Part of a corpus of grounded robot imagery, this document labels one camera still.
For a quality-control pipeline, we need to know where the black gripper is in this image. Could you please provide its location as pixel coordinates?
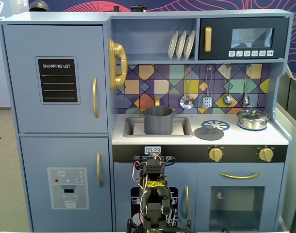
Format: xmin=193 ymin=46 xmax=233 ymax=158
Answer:
xmin=139 ymin=158 xmax=167 ymax=181

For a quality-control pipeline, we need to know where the grey round lid with knob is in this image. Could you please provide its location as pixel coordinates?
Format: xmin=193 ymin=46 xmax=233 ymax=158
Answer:
xmin=194 ymin=125 xmax=225 ymax=141

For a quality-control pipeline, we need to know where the glass steel pot lid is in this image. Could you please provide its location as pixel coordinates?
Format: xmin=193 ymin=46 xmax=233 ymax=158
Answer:
xmin=237 ymin=109 xmax=270 ymax=121

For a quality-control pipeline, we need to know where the digital clock display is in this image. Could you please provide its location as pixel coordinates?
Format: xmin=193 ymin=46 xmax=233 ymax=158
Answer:
xmin=144 ymin=146 xmax=162 ymax=155

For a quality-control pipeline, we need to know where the blue dishwasher door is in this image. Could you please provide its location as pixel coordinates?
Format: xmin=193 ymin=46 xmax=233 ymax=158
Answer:
xmin=113 ymin=162 xmax=197 ymax=233

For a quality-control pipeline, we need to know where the black control panel strip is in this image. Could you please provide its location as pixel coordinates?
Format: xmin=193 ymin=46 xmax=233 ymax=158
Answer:
xmin=112 ymin=145 xmax=289 ymax=164

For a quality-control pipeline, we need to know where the grey plastic pot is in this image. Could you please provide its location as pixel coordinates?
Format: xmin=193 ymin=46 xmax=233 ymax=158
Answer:
xmin=140 ymin=106 xmax=178 ymax=135

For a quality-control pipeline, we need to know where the blue oven door with window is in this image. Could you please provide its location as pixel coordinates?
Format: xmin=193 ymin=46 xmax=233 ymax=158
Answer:
xmin=196 ymin=163 xmax=284 ymax=233

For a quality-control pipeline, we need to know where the grey toy sink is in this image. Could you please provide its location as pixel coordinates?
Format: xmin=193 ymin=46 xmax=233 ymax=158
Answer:
xmin=124 ymin=116 xmax=194 ymax=138

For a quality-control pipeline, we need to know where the gold stove knob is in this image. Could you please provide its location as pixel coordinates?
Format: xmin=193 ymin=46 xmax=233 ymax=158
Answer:
xmin=258 ymin=146 xmax=275 ymax=163
xmin=208 ymin=146 xmax=224 ymax=163

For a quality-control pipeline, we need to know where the gold toy faucet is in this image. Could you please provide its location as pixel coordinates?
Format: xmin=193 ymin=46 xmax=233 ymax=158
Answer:
xmin=139 ymin=96 xmax=177 ymax=117

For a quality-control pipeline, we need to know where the metal skimmer spoon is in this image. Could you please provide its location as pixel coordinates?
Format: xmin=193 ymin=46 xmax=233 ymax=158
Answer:
xmin=180 ymin=66 xmax=195 ymax=110

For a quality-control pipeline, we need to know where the grey ice dispenser decal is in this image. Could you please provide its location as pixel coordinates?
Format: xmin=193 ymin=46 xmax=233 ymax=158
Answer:
xmin=47 ymin=167 xmax=90 ymax=210

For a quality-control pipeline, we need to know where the metal slotted spatula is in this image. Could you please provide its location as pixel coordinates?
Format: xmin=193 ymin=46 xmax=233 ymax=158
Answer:
xmin=202 ymin=65 xmax=214 ymax=109

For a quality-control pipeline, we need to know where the colourful tile backsplash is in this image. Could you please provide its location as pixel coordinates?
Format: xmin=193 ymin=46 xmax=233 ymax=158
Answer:
xmin=117 ymin=64 xmax=271 ymax=115

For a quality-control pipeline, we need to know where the metal ladle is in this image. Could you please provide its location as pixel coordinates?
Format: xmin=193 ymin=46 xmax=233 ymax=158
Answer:
xmin=222 ymin=65 xmax=233 ymax=106

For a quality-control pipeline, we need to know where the shiny steel pot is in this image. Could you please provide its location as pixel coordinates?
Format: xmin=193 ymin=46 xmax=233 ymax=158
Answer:
xmin=236 ymin=114 xmax=270 ymax=130

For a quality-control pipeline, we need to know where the blue fridge door ice dispenser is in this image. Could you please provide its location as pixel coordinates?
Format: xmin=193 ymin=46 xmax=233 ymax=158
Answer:
xmin=19 ymin=136 xmax=113 ymax=233

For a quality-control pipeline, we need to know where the small metal spoon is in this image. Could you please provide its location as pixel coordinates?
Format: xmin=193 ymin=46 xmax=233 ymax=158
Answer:
xmin=243 ymin=64 xmax=252 ymax=106

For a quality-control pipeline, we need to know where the gold toy telephone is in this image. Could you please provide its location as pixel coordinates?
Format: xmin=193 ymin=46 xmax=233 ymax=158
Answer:
xmin=108 ymin=38 xmax=128 ymax=92

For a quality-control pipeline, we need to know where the white toy plate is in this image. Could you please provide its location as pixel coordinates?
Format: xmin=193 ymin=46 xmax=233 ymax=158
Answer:
xmin=176 ymin=30 xmax=187 ymax=61
xmin=167 ymin=30 xmax=179 ymax=61
xmin=183 ymin=30 xmax=196 ymax=60

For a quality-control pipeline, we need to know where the blue toy kitchen unit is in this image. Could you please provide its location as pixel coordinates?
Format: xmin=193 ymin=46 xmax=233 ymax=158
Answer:
xmin=0 ymin=9 xmax=294 ymax=233

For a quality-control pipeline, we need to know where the black shopping list board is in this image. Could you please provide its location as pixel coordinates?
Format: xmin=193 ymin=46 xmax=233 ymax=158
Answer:
xmin=35 ymin=56 xmax=81 ymax=105

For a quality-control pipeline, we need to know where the blue fridge door shopping list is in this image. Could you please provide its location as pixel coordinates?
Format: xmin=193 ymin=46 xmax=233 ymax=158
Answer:
xmin=2 ymin=24 xmax=109 ymax=134

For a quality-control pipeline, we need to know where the grey cabinet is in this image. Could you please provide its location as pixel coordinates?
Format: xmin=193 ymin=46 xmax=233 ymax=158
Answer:
xmin=275 ymin=65 xmax=296 ymax=233

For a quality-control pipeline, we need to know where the dark microwave door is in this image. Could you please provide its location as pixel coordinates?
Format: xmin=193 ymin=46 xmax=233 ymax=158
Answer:
xmin=198 ymin=17 xmax=290 ymax=61

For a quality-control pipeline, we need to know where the black helmet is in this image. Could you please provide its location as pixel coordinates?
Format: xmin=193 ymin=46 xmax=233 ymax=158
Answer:
xmin=29 ymin=0 xmax=50 ymax=12

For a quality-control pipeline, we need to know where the red white servo cable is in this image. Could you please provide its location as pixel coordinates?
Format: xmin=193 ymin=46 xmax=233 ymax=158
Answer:
xmin=132 ymin=161 xmax=148 ymax=219

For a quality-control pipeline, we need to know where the gold dishwasher handle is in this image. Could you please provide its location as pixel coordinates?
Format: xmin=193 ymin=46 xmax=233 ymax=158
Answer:
xmin=184 ymin=186 xmax=189 ymax=219

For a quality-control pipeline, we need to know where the black cable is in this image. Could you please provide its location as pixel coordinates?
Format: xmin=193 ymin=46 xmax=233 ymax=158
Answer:
xmin=166 ymin=197 xmax=193 ymax=231

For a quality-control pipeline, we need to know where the gold curved fridge handle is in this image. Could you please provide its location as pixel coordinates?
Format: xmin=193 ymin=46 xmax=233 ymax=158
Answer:
xmin=92 ymin=77 xmax=99 ymax=119
xmin=96 ymin=152 xmax=103 ymax=188

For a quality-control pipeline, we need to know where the gold oven handle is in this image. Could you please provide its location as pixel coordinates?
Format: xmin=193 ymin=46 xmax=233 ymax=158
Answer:
xmin=218 ymin=171 xmax=261 ymax=180

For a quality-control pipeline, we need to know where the gold microwave handle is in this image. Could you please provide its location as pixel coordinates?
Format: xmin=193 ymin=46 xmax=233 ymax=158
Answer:
xmin=204 ymin=27 xmax=212 ymax=52

